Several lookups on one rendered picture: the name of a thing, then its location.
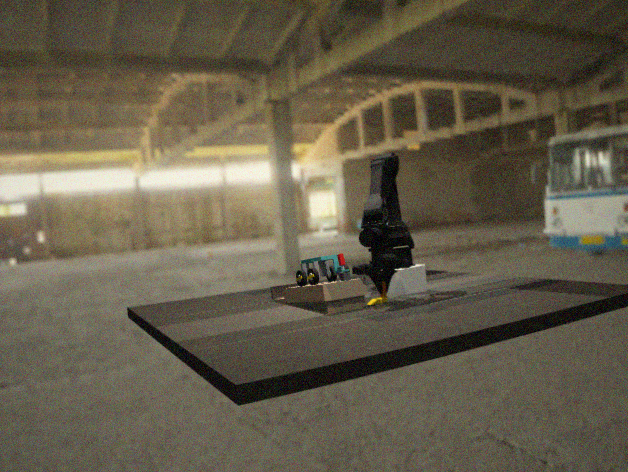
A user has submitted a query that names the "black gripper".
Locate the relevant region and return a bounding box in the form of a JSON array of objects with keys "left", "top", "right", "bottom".
[{"left": 352, "top": 244, "right": 409, "bottom": 294}]

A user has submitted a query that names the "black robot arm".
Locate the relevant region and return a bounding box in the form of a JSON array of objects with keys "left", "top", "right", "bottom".
[{"left": 359, "top": 153, "right": 415, "bottom": 270}]

